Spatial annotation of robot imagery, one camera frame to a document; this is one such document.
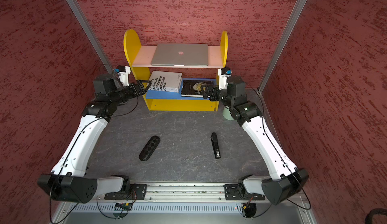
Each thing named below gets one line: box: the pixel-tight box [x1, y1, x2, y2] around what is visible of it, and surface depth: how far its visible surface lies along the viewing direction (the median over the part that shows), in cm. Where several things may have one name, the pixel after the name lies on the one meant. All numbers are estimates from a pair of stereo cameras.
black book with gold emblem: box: [180, 79, 214, 98], surface depth 102 cm
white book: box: [148, 70, 183, 93], surface depth 105 cm
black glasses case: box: [139, 135, 161, 162], surface depth 87 cm
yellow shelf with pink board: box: [123, 28, 229, 112], surface depth 87 cm
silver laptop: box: [150, 43, 209, 67], surface depth 82 cm
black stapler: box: [210, 132, 221, 159], surface depth 89 cm
